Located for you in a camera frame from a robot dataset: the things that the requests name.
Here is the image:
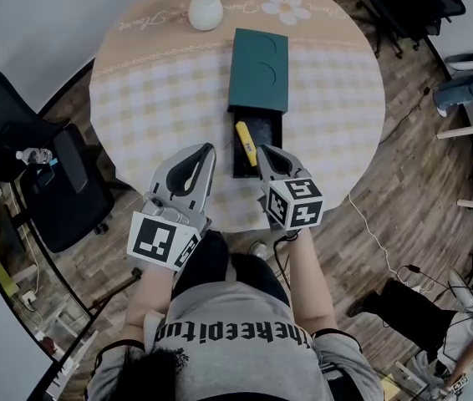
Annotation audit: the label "long white cable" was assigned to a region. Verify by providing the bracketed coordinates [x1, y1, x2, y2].
[346, 191, 436, 294]

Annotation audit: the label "round table with checked cloth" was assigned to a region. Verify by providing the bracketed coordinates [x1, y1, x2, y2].
[89, 0, 388, 234]

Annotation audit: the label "clear plastic water bottle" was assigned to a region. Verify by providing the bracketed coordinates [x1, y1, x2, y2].
[14, 148, 54, 166]

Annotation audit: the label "person's black trousers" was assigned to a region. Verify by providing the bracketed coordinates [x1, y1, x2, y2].
[170, 229, 292, 309]

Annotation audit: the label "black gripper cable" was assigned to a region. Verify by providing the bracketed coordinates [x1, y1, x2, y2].
[272, 231, 301, 292]

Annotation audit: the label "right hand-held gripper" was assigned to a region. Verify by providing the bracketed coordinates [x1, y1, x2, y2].
[255, 143, 325, 232]

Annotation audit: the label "person's shoe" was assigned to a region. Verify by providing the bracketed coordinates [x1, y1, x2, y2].
[249, 241, 269, 261]

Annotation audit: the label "dark green drawer box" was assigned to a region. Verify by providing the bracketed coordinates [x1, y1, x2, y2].
[226, 27, 292, 180]

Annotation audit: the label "black floor cable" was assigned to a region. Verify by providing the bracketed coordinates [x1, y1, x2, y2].
[378, 85, 432, 145]

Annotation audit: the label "black mesh office chair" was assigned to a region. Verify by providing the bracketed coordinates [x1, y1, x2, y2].
[0, 66, 116, 255]
[363, 0, 468, 60]

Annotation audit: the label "person's grey printed shirt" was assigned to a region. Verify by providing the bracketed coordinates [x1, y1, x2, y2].
[87, 282, 384, 401]

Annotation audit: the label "person's left forearm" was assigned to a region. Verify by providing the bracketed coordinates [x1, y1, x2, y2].
[124, 262, 175, 338]

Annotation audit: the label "blue jeans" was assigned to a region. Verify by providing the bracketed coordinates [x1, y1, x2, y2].
[433, 70, 473, 119]

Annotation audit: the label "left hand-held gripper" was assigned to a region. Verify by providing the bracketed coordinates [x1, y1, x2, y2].
[125, 141, 217, 272]

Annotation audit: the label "person's right forearm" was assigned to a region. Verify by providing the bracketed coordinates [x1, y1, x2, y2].
[287, 229, 338, 338]

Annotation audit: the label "white ceramic vase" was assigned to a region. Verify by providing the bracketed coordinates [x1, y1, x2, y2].
[187, 0, 225, 32]

